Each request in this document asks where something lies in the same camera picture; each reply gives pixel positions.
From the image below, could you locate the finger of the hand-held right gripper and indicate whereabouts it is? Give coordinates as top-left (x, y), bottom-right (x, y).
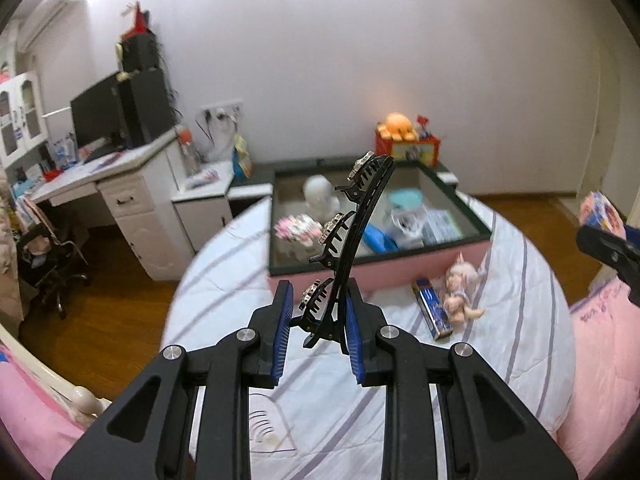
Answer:
top-left (576, 225), bottom-right (640, 273)

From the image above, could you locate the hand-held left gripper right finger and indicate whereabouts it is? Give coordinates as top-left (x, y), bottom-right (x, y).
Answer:
top-left (342, 277), bottom-right (581, 480)

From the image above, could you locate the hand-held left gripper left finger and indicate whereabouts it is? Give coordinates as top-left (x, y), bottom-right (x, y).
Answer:
top-left (51, 280), bottom-right (296, 480)

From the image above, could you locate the colourful printed pack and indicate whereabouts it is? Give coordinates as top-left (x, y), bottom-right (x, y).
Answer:
top-left (579, 190), bottom-right (627, 235)

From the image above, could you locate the black hair clip card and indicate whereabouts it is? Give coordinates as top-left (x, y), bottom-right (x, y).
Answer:
top-left (289, 151), bottom-right (396, 356)

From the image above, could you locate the pink storage box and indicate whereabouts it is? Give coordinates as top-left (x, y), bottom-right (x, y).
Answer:
top-left (268, 158), bottom-right (493, 297)

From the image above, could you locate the teal pack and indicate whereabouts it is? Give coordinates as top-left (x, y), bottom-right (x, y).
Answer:
top-left (387, 188), bottom-right (426, 213)

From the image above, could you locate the pink printed quilt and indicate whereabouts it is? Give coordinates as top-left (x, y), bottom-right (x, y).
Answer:
top-left (555, 280), bottom-right (636, 480)

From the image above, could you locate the blue box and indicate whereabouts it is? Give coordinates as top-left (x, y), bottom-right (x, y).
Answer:
top-left (411, 277), bottom-right (455, 342)

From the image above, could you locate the pink doll plush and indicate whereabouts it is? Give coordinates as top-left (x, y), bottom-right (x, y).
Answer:
top-left (274, 214), bottom-right (323, 246)

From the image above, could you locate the clear plastic piece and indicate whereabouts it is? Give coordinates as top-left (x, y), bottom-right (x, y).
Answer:
top-left (247, 392), bottom-right (298, 456)

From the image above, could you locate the blue pouch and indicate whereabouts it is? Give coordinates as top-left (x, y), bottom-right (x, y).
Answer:
top-left (362, 225), bottom-right (398, 253)

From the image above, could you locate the pale-haired figurine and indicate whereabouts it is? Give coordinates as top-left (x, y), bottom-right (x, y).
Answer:
top-left (442, 252), bottom-right (488, 331)

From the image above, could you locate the white door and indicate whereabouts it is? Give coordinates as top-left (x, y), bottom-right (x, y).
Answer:
top-left (585, 35), bottom-right (621, 196)

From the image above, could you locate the striped bed cover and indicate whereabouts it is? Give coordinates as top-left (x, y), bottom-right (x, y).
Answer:
top-left (160, 192), bottom-right (576, 480)

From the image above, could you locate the white nightstand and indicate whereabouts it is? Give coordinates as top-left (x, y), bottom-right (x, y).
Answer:
top-left (172, 160), bottom-right (273, 256)

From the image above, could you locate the white plush toy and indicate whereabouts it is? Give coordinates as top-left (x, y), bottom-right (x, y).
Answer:
top-left (303, 175), bottom-right (341, 221)

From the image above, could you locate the pale printed booklet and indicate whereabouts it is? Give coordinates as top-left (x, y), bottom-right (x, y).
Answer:
top-left (422, 208), bottom-right (463, 243)

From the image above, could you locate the white desk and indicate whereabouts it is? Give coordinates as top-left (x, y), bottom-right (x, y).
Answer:
top-left (30, 135), bottom-right (196, 281)

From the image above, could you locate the pink printed packet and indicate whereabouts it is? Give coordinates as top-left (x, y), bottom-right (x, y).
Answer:
top-left (186, 169), bottom-right (221, 188)

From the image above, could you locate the low dark-topped cabinet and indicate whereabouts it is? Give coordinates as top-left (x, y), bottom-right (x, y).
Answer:
top-left (435, 160), bottom-right (461, 188)

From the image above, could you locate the yellow snack bag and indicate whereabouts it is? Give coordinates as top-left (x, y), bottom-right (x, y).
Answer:
top-left (232, 132), bottom-right (253, 180)

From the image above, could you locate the orange-capped bottle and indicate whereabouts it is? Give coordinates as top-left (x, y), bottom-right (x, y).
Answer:
top-left (177, 127), bottom-right (201, 178)

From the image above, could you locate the orange toy box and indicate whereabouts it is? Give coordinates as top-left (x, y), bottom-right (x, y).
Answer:
top-left (375, 127), bottom-right (442, 163)

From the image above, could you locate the cream bed footboard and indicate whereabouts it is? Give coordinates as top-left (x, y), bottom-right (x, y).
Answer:
top-left (0, 325), bottom-right (111, 416)

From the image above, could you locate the orange octopus plush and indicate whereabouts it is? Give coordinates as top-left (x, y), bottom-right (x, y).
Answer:
top-left (377, 112), bottom-right (421, 142)

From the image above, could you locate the black office chair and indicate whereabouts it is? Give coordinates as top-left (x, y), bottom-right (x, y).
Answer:
top-left (15, 200), bottom-right (91, 321)

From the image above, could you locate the black computer tower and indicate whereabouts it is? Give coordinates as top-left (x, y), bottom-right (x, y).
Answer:
top-left (117, 67), bottom-right (176, 148)

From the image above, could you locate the pink bed sheet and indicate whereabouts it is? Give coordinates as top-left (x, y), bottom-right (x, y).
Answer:
top-left (0, 345), bottom-right (86, 480)

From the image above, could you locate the black monitor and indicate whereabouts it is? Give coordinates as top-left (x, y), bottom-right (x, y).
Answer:
top-left (70, 72), bottom-right (126, 153)

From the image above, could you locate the black speaker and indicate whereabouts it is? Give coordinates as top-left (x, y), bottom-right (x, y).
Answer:
top-left (121, 32), bottom-right (161, 73)

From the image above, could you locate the wooden desk ornament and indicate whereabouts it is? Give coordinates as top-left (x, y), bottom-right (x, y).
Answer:
top-left (115, 42), bottom-right (136, 83)

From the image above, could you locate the red gift box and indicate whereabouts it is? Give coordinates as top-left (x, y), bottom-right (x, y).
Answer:
top-left (122, 2), bottom-right (153, 38)

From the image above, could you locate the white glass-door cabinet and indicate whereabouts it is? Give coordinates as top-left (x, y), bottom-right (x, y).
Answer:
top-left (0, 71), bottom-right (51, 168)

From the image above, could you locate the white air conditioner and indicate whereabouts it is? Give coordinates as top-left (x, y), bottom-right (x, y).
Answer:
top-left (20, 0), bottom-right (81, 46)

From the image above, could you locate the white wall outlet strip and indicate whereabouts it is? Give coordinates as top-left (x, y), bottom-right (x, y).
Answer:
top-left (200, 101), bottom-right (244, 121)

